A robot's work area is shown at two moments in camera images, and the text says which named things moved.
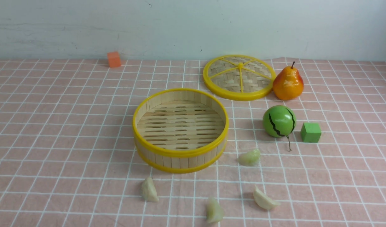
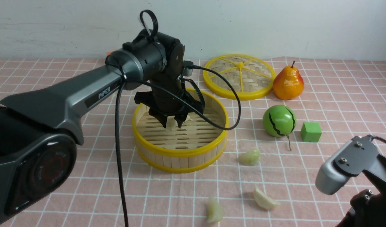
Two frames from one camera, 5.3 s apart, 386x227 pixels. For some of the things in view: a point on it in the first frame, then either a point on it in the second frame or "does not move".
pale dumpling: x=263 y=201 does not move
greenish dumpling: x=250 y=158 does not move
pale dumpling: x=215 y=213 does not move
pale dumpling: x=149 y=191 → x=172 y=124
